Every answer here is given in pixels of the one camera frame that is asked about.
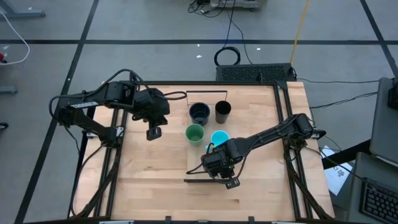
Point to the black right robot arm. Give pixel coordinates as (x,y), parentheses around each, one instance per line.
(267,135)

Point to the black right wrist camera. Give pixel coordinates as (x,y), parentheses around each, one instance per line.
(232,183)

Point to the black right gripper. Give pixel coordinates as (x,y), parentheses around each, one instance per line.
(217,160)

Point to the cyan ceramic mug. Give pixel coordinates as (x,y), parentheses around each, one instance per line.
(220,137)

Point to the tall black cup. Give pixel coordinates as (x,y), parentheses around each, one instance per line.
(223,110)

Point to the wooden tray board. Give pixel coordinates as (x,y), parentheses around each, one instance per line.
(194,155)

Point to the green plastic cup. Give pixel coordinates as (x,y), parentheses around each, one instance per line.
(195,134)

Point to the dark blue enamel mug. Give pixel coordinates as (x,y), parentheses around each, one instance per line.
(199,112)

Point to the white printed paper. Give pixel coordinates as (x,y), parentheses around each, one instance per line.
(337,177)

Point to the grey table foot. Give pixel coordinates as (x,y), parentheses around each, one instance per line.
(21,13)
(7,90)

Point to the grey laptop lid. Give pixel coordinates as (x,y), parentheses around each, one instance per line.
(385,140)

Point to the black keyboard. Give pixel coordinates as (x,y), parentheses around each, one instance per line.
(379,202)

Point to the black aluminium table frame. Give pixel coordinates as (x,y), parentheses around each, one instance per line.
(202,83)

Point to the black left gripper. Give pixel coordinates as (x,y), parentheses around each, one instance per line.
(150,105)

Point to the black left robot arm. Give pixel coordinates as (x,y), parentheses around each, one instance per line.
(87,123)

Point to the black computer case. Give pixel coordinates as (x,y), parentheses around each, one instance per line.
(255,73)

